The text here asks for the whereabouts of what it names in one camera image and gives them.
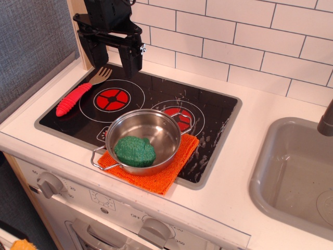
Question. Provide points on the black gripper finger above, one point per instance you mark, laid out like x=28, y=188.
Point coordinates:
x=95, y=50
x=131, y=55

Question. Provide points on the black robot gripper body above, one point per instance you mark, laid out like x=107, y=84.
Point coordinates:
x=109, y=21

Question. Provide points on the green toy broccoli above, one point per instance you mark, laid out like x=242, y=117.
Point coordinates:
x=135, y=152

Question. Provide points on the stainless steel pot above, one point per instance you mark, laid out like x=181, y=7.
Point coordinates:
x=162, y=130

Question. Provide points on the black toy stovetop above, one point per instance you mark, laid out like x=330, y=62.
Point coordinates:
x=140, y=107

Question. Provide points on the orange knitted cloth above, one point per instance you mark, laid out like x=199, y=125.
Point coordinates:
x=161, y=182

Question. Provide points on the left grey oven knob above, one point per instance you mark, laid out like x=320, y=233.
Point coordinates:
x=49, y=184

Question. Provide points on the grey oven knob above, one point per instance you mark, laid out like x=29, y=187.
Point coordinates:
x=49, y=184
x=155, y=232

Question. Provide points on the right grey oven knob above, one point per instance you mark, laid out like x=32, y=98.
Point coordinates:
x=155, y=232

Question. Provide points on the grey sink basin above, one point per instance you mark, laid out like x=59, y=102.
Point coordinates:
x=292, y=179

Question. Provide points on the grey faucet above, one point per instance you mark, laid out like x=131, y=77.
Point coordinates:
x=325, y=125

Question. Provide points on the orange object at bottom left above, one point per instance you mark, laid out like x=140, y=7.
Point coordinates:
x=22, y=245

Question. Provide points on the fork with red handle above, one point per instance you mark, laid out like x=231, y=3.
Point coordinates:
x=70, y=100

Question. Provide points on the grey oven door handle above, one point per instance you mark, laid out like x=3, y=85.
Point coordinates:
x=99, y=237

